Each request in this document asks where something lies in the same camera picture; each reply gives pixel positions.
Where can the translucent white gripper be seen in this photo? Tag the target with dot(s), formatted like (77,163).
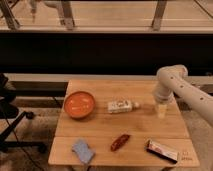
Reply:
(160,99)

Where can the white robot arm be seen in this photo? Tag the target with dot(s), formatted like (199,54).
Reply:
(171,80)

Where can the orange ceramic bowl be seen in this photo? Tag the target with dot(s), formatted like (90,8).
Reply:
(79,104)

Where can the white plastic bottle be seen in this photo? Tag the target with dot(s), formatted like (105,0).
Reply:
(122,106)

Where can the red white snack box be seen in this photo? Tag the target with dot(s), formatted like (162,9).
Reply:
(162,151)

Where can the dark red chili pepper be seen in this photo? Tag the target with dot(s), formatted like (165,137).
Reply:
(119,142)

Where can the wooden table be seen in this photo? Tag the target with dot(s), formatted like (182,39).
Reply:
(101,128)

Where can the blue folded cloth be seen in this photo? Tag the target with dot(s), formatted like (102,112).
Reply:
(83,152)

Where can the black office chair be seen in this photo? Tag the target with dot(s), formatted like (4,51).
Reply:
(9,111)

